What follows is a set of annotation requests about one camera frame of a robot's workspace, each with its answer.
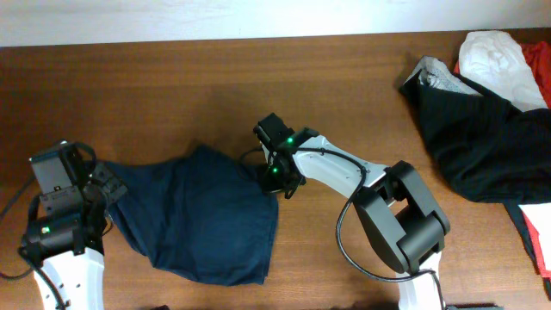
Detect white garment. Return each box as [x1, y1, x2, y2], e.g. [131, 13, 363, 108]
[458, 30, 548, 112]

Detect navy blue shorts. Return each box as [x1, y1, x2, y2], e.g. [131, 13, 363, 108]
[105, 146, 279, 286]

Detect red garment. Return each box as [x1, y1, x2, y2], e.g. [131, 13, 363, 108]
[453, 41, 551, 281]

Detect black shorts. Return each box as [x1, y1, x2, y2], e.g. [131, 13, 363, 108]
[399, 56, 550, 260]

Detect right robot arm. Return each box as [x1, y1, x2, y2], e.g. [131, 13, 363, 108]
[253, 124, 450, 309]

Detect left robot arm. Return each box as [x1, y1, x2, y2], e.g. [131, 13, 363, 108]
[18, 140, 127, 310]

